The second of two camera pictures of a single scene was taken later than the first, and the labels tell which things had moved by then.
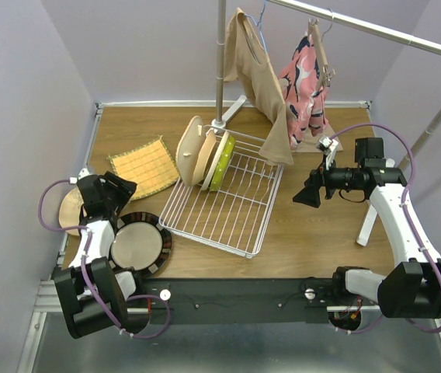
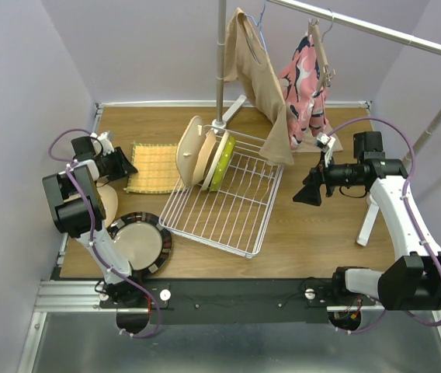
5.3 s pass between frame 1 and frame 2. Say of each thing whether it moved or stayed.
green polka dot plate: stayed
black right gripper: stayed
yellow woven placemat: moved
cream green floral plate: stayed
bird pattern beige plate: stayed
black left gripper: moved
